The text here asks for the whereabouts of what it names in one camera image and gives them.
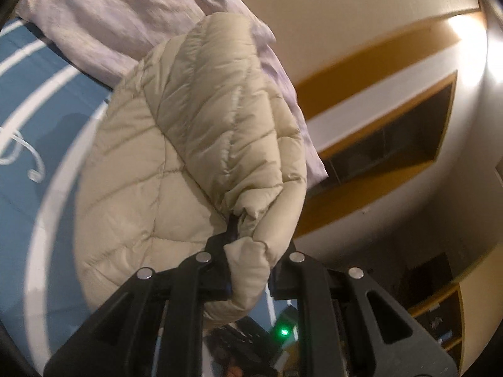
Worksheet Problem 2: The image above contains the wooden wall shelf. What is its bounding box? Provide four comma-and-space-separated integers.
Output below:
293, 11, 490, 241

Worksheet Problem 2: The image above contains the beige puffer jacket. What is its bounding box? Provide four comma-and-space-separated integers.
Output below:
73, 12, 308, 330

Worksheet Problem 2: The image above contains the blue white-striped bed sheet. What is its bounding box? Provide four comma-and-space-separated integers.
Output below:
0, 18, 166, 377

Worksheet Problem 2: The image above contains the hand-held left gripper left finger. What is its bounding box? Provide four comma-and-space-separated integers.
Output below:
42, 214, 241, 377

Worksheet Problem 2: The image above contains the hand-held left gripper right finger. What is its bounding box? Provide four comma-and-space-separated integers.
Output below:
269, 241, 460, 377

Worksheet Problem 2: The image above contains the wooden cabinet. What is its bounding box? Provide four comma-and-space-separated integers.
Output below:
401, 251, 465, 366

